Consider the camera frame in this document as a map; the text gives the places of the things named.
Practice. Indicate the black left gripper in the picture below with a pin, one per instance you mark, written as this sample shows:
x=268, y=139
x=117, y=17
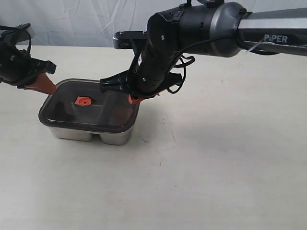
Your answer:
x=19, y=69

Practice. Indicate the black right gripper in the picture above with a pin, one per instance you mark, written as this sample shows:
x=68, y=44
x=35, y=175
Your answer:
x=149, y=72

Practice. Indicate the dark transparent lunch box lid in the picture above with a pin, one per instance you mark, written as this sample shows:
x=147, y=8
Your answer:
x=79, y=104

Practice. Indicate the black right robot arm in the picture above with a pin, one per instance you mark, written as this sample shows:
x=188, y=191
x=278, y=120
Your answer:
x=213, y=28

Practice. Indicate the stainless steel lunch box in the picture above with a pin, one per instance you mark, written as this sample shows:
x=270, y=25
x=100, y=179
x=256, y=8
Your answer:
x=116, y=139

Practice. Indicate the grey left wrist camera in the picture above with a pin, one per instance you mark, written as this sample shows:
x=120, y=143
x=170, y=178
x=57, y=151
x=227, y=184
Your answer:
x=14, y=35

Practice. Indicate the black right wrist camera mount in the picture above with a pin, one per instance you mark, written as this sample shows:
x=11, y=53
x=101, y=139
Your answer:
x=134, y=40

